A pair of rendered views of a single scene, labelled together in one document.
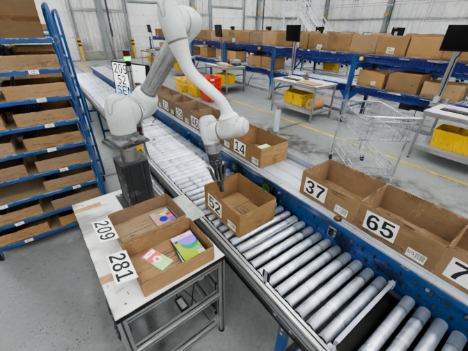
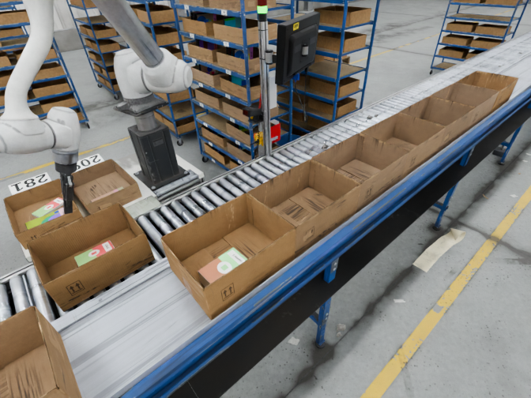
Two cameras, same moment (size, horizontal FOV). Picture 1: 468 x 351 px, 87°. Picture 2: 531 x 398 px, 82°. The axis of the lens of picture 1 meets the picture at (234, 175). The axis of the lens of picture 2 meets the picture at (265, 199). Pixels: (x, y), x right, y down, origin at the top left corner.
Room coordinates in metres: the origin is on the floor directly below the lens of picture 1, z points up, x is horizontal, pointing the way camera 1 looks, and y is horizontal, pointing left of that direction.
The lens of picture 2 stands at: (2.03, -0.99, 1.81)
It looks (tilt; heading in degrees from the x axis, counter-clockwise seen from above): 38 degrees down; 87
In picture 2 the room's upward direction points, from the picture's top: 3 degrees counter-clockwise
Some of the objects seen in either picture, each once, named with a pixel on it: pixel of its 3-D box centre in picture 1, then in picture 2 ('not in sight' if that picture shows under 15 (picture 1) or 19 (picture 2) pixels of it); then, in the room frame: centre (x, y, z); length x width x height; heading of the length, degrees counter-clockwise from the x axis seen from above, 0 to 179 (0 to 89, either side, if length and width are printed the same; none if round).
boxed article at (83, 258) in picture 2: not in sight; (95, 253); (1.28, 0.02, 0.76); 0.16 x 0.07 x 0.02; 37
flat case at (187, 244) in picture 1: (188, 245); (48, 222); (0.98, 0.25, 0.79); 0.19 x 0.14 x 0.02; 37
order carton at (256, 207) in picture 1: (238, 202); (93, 251); (1.32, -0.03, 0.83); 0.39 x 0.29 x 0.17; 37
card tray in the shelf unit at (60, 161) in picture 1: (61, 154); (250, 107); (2.06, 1.60, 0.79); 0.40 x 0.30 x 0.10; 128
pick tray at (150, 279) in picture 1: (170, 252); (44, 210); (0.92, 0.33, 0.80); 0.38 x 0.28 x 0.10; 127
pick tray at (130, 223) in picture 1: (147, 221); (103, 186); (1.16, 0.52, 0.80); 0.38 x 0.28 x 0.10; 129
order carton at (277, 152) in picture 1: (258, 146); (231, 249); (1.93, -0.20, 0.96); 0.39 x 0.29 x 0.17; 36
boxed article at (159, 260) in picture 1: (157, 259); (50, 208); (0.90, 0.40, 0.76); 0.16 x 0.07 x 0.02; 59
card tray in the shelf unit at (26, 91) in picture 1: (36, 87); (244, 30); (2.06, 1.60, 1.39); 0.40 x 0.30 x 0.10; 125
